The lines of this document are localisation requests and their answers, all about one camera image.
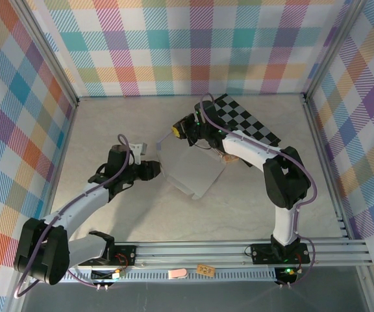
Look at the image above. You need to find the purple paper box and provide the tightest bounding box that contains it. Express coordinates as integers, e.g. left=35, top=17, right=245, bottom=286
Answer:
left=156, top=129, right=227, bottom=201

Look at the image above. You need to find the black and grey chessboard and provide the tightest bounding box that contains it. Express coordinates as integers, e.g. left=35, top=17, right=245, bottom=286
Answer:
left=212, top=94, right=281, bottom=151

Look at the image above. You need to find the pink and white eraser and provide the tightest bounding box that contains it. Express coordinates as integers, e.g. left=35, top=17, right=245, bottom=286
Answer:
left=168, top=268, right=188, bottom=280

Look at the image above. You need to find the black controller board yellow connector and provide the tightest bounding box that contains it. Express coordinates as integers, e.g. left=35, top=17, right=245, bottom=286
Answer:
left=91, top=268, right=126, bottom=282

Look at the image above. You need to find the small wooden tag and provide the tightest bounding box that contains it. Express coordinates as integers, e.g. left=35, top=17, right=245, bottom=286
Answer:
left=195, top=263, right=214, bottom=277

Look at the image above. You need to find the black controller board green light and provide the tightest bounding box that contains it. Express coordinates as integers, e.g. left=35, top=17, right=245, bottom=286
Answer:
left=274, top=266, right=298, bottom=285

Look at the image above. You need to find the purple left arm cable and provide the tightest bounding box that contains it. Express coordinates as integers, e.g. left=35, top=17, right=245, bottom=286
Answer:
left=13, top=133, right=132, bottom=300

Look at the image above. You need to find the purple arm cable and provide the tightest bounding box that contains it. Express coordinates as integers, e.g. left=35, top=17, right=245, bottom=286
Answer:
left=199, top=93, right=319, bottom=289
left=13, top=133, right=132, bottom=300

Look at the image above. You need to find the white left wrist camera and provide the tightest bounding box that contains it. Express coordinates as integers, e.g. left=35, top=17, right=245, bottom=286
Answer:
left=127, top=142, right=149, bottom=164

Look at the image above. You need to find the aluminium side rail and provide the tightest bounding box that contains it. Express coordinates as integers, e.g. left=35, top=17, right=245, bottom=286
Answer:
left=302, top=94, right=352, bottom=240
left=37, top=100, right=79, bottom=228

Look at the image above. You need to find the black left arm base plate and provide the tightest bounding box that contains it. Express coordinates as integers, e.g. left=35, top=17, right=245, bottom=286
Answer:
left=77, top=244, right=138, bottom=268

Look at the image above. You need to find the aluminium mounting rail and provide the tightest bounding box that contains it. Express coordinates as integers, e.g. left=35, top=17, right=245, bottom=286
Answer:
left=14, top=239, right=374, bottom=270

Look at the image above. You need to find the grey slotted cable duct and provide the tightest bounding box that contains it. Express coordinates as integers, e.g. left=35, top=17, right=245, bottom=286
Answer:
left=29, top=268, right=277, bottom=283

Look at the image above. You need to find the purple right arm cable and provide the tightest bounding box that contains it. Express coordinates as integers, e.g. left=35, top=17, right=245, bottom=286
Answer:
left=199, top=93, right=319, bottom=289

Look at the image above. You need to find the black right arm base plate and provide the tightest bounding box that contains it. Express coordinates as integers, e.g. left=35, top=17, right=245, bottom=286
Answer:
left=250, top=242, right=311, bottom=265

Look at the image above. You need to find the aluminium frame post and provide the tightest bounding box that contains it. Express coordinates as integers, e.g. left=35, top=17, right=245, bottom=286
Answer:
left=10, top=0, right=79, bottom=108
left=303, top=0, right=369, bottom=101

